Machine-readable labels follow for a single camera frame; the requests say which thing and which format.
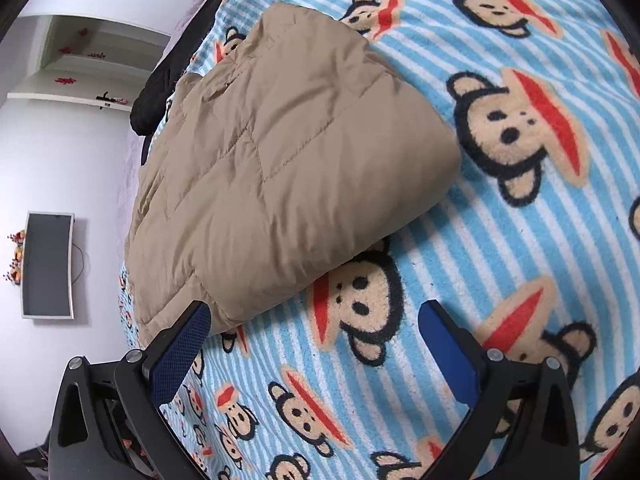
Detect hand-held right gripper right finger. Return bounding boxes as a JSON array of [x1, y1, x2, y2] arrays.
[[419, 300, 583, 480]]

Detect black door handle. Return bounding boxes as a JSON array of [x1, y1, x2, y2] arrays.
[[96, 90, 130, 109]]

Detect monkey print striped blanket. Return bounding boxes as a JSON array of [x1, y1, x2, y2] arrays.
[[117, 0, 640, 480]]

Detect black monitor cable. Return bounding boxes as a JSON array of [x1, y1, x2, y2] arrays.
[[70, 241, 92, 287]]

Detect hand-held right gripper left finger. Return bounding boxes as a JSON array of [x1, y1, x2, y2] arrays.
[[47, 300, 211, 480]]

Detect black folded clothing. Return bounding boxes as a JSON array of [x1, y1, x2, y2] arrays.
[[129, 0, 263, 137]]

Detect white wall shelf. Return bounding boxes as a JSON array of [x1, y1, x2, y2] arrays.
[[7, 14, 173, 108]]

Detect wall-mounted curved monitor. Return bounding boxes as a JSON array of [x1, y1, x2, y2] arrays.
[[20, 211, 76, 320]]

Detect colourful wall stickers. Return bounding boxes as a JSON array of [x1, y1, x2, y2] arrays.
[[3, 229, 27, 285]]

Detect tan puffer jacket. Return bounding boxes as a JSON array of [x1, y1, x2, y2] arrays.
[[124, 2, 462, 343]]

